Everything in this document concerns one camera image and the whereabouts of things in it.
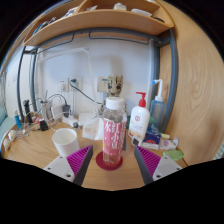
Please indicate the clear pink-labelled drink bottle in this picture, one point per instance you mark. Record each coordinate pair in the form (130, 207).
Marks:
(114, 140)

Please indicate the black plug adapter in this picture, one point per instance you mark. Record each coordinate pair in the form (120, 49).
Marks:
(66, 110)

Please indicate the black charger block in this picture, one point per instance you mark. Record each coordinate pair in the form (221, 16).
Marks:
(43, 125)

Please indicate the white desk lamp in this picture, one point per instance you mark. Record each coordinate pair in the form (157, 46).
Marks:
(66, 54)

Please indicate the white power strip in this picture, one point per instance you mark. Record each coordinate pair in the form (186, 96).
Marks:
(70, 120)

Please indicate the white plastic cup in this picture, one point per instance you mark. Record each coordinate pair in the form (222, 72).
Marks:
(65, 141)

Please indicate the blue spray bottle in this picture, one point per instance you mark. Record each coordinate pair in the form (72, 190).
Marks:
(156, 110)

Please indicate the white wall outlet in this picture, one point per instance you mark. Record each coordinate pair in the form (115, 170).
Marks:
(63, 85)
(75, 83)
(102, 83)

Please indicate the white red-pump lotion bottle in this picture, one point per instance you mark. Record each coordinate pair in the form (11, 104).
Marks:
(139, 121)

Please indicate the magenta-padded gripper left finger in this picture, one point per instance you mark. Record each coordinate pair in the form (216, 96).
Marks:
(63, 166)

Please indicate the small blue box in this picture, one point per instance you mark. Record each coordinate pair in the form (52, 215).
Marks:
(152, 138)

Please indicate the flat round red coaster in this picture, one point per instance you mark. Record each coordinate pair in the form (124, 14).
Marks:
(100, 163)

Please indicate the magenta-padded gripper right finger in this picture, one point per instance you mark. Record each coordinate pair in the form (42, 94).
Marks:
(163, 166)

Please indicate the small blue bottle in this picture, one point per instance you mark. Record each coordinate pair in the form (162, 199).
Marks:
(17, 121)

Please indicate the light blue bedding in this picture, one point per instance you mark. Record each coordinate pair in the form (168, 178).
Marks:
(3, 123)

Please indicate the striped hanging towel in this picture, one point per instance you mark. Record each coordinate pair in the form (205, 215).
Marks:
(220, 151)

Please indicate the black handheld device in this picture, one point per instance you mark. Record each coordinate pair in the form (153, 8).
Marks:
(27, 111)

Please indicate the grey metal bed frame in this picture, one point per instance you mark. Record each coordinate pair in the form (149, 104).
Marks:
(172, 83)

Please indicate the wooden shelf unit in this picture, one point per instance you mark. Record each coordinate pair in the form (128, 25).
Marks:
(100, 20)

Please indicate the white power adapter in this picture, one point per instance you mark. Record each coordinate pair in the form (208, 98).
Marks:
(56, 111)

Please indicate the dark flat case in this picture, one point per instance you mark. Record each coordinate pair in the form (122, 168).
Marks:
(124, 140)

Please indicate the small tree figurine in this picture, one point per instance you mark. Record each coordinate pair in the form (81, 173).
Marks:
(115, 85)

